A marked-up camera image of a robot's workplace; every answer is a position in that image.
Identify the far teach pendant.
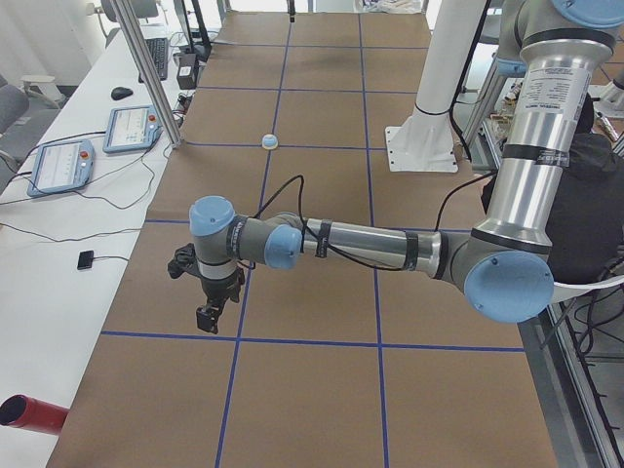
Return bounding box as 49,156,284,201
102,105,162,154

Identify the aluminium frame post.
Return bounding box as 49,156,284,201
111,0,182,149

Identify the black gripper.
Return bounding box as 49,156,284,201
196,265,245,334

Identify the teach pendant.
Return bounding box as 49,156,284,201
26,139,95,198
102,105,162,154

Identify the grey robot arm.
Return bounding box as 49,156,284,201
186,1,623,332

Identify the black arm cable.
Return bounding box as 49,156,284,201
248,175,498,272

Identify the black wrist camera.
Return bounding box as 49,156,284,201
167,243,199,279

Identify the person in black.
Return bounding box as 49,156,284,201
480,92,624,284

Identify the near teach pendant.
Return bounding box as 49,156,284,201
26,139,95,198

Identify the black power adapter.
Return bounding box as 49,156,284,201
176,54,198,90

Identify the brown table mat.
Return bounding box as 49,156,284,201
50,13,558,467

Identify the red tube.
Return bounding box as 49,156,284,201
1,394,69,436

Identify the small black sensor box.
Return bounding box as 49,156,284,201
77,250,95,271

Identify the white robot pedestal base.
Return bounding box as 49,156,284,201
385,0,488,174

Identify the black computer mouse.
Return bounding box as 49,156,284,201
110,87,134,101

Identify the blue service bell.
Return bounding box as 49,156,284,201
261,134,279,151

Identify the black keyboard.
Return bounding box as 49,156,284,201
145,37,169,81

